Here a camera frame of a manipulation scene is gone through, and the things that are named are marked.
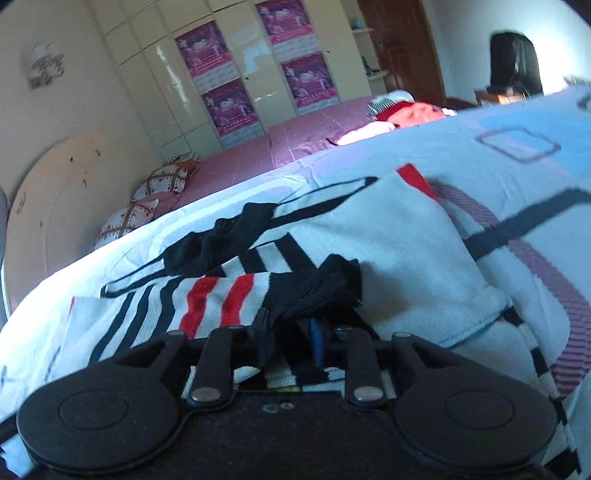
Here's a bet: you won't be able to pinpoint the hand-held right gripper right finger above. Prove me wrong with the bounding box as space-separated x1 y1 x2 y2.
305 318 459 409

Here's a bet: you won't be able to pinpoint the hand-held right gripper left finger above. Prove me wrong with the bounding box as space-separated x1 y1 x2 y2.
115 310 275 409

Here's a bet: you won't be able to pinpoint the striped white sweater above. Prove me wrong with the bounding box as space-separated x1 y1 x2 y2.
60 164 583 480

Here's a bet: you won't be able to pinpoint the brown patterned pillow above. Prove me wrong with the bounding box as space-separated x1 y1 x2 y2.
131 164 192 204
95 199 160 250

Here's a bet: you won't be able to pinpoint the pink bedsheet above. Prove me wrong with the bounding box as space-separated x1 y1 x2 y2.
171 95 393 208

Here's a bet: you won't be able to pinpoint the pink cloth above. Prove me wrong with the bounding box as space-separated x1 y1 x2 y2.
337 122 398 146

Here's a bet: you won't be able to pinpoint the cream rounded headboard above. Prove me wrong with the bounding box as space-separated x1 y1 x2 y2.
2 127 162 315

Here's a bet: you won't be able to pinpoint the red cloth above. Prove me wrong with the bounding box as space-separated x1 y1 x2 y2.
385 102 455 129

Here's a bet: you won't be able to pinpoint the white teal striped cloth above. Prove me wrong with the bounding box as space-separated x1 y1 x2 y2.
366 90 416 118

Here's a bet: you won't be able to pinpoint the cream corner shelves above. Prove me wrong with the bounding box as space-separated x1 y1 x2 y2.
351 14 393 95

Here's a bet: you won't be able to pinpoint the blue patterned quilt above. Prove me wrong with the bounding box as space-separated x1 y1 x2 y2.
0 85 591 480

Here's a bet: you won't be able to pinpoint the cream glossy wardrobe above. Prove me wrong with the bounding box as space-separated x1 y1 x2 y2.
90 0 375 162

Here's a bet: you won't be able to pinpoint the wooden side table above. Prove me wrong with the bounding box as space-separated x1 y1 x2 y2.
475 88 518 108

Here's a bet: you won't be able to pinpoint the dark wooden door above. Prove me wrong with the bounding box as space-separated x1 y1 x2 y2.
358 0 446 93

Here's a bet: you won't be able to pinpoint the black chair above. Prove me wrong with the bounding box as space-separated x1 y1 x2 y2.
489 31 543 95

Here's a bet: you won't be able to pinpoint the purple wall poster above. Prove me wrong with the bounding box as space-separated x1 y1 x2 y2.
280 53 340 116
255 0 321 58
201 78 260 139
174 21 232 90

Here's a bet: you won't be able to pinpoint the wall lamp with white shades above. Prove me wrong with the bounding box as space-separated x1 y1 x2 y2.
25 41 65 88

